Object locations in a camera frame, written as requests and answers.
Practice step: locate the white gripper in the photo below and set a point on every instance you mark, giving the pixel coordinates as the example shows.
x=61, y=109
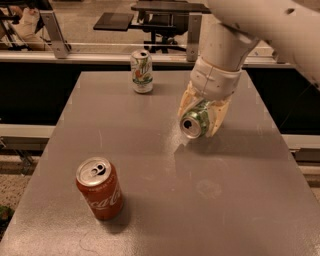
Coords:
x=214, y=80

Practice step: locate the green soda can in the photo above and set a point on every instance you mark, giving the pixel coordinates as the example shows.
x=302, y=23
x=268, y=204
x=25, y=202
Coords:
x=195, y=122

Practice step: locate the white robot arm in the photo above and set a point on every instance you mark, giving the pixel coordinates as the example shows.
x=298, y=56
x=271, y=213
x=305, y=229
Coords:
x=289, y=27

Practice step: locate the white green upright can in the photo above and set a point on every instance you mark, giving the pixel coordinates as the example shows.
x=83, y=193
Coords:
x=141, y=71

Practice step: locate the red Coca-Cola can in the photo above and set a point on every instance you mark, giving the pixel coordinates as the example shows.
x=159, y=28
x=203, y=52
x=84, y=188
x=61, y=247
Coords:
x=96, y=179

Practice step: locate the black office chair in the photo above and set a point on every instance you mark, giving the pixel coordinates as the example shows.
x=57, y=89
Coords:
x=172, y=24

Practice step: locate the seated person in background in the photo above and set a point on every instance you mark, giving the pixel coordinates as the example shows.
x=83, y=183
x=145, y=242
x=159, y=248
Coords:
x=20, y=21

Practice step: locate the metal glass railing frame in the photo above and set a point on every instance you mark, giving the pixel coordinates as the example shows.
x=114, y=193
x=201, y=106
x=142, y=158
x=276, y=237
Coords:
x=90, y=46

